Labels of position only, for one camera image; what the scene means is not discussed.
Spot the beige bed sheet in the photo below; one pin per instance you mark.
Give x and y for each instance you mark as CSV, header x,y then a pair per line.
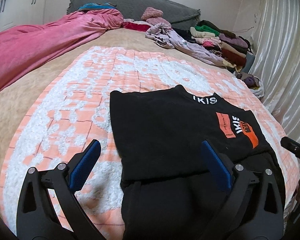
x,y
16,99

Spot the pink velvet quilt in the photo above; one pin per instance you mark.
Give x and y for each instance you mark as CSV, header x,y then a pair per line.
x,y
24,48

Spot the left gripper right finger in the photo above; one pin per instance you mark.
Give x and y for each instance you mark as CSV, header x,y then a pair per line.
x,y
252,208

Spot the red cloth near pillows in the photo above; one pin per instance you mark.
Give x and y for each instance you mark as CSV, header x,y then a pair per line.
x,y
136,26

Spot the pink fluffy pillow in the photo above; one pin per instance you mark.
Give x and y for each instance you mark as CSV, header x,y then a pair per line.
x,y
154,16

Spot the stack of folded clothes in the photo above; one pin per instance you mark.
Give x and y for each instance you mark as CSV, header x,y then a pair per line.
x,y
223,43

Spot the lilac crumpled garment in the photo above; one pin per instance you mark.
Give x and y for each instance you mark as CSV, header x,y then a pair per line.
x,y
166,37

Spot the blue cloth on quilt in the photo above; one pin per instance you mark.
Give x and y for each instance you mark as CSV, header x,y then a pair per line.
x,y
95,6

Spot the black printed sweater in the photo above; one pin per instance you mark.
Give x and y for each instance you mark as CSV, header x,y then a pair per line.
x,y
168,192

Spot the cream satin curtain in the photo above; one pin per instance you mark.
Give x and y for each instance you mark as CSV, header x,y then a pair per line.
x,y
276,42

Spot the bag of clothes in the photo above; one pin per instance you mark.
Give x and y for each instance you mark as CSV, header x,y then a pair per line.
x,y
253,83

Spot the orange white patterned blanket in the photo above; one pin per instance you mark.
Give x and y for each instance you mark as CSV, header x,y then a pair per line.
x,y
74,109

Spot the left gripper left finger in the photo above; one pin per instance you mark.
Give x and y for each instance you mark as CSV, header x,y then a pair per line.
x,y
36,216

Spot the white wardrobe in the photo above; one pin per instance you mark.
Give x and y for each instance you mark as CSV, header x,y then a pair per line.
x,y
21,12

